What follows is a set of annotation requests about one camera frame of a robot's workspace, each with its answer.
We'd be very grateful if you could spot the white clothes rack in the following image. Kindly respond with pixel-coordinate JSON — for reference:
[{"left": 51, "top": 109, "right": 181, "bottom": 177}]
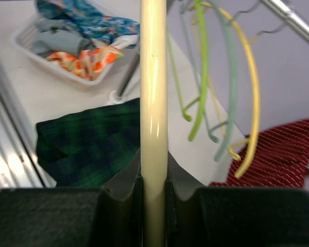
[{"left": 109, "top": 1, "right": 309, "bottom": 104}]

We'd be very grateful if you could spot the yellow hanger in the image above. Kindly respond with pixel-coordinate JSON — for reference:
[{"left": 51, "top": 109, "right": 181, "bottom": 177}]
[{"left": 201, "top": 2, "right": 261, "bottom": 179}]

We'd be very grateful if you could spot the cream hanger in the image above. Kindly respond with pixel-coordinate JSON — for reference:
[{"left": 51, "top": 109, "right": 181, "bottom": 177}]
[{"left": 140, "top": 0, "right": 168, "bottom": 246}]

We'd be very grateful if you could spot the red polka dot garment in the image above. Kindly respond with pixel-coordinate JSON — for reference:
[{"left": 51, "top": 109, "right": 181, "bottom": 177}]
[{"left": 209, "top": 119, "right": 309, "bottom": 188}]

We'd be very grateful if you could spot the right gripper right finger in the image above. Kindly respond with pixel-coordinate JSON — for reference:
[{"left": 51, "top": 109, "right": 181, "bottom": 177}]
[{"left": 166, "top": 155, "right": 309, "bottom": 246}]

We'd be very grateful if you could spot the pale mint hanger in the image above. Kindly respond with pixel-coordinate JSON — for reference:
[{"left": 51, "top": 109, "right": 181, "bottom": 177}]
[{"left": 172, "top": 1, "right": 238, "bottom": 162}]

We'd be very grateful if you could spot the white plastic basket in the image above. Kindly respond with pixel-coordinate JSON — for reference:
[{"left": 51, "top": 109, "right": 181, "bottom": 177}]
[{"left": 11, "top": 13, "right": 139, "bottom": 91}]

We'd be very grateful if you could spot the lime green hanger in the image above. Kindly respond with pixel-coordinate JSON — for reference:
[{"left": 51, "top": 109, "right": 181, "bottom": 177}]
[{"left": 167, "top": 1, "right": 209, "bottom": 142}]

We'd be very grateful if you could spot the aluminium rail frame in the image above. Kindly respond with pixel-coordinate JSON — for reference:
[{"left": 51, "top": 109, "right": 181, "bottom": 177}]
[{"left": 0, "top": 64, "right": 56, "bottom": 188}]

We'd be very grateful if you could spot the light blue denim garment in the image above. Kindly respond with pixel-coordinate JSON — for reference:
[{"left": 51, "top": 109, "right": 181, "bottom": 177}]
[{"left": 32, "top": 19, "right": 96, "bottom": 58}]

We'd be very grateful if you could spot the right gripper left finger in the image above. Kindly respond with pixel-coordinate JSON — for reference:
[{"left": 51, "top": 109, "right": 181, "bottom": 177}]
[{"left": 0, "top": 154, "right": 143, "bottom": 246}]

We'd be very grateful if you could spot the orange floral skirt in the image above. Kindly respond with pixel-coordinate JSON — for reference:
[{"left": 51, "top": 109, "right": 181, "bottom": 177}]
[{"left": 46, "top": 46, "right": 124, "bottom": 81}]

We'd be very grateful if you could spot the blue floral skirt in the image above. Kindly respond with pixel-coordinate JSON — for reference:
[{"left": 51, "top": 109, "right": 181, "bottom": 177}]
[{"left": 36, "top": 1, "right": 140, "bottom": 48}]

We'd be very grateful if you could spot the dark green plaid garment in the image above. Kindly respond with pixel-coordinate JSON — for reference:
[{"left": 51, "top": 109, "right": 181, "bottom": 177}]
[{"left": 36, "top": 98, "right": 140, "bottom": 187}]

